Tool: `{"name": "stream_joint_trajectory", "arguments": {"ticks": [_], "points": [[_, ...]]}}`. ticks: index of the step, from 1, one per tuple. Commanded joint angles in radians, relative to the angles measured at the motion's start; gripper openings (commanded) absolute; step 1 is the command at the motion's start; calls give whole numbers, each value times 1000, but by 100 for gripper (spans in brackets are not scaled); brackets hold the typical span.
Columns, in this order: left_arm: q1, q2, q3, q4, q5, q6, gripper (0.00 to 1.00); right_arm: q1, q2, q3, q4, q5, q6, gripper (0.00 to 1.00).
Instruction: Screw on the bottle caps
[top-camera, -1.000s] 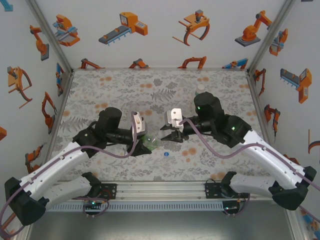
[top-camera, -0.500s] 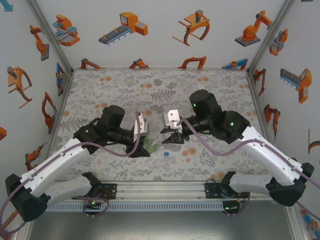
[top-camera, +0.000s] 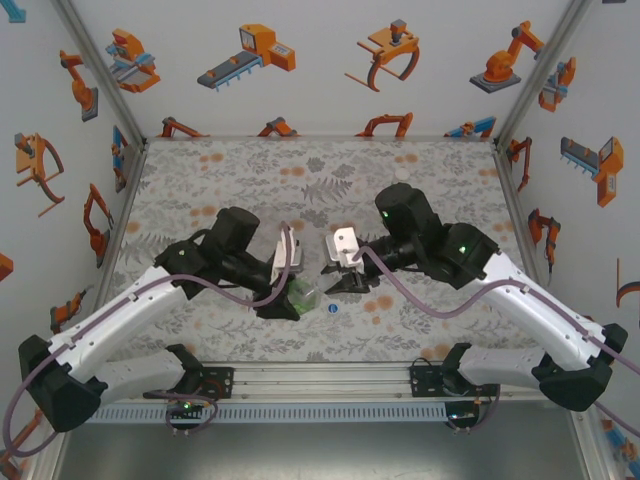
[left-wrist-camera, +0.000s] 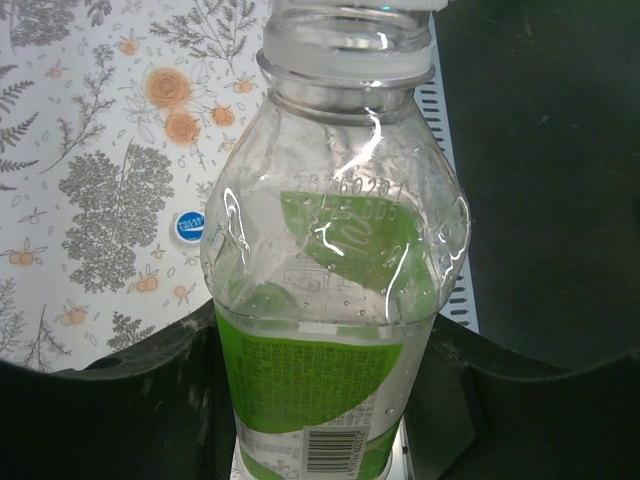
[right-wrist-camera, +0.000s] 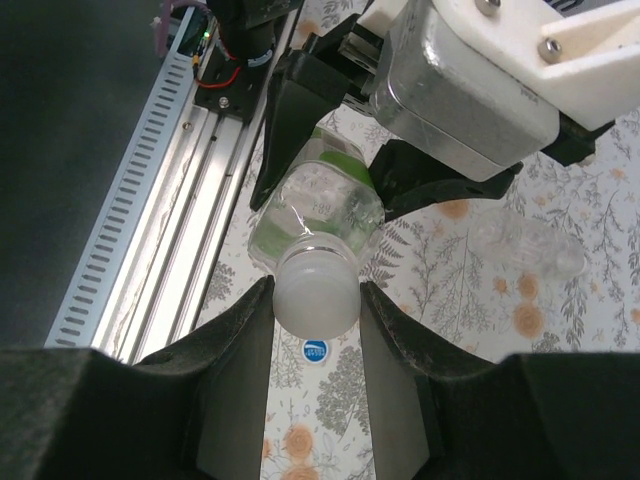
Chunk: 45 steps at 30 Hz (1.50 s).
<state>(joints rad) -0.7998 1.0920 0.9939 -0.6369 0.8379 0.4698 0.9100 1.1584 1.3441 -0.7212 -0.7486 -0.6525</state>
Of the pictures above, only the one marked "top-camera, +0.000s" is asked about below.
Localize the small clear light-green label bottle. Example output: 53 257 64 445
288 277 329 317

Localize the floral patterned table cover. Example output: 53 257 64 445
97 138 551 364

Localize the small circuit board green LED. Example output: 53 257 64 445
167 397 219 426
446 402 496 431

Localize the long aluminium frame rail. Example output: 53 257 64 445
99 362 551 401

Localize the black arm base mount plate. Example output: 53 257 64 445
199 366 236 400
408 363 446 399

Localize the aluminium side frame rail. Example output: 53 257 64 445
92 142 150 321
492 142 539 281

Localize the grey slotted cable duct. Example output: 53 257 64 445
94 403 447 424

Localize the thin aluminium frame rail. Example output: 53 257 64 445
144 133 499 143

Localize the slanted aluminium frame post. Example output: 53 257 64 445
49 0 150 151
492 0 596 151

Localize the aluminium frame leg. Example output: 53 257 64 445
574 409 619 480

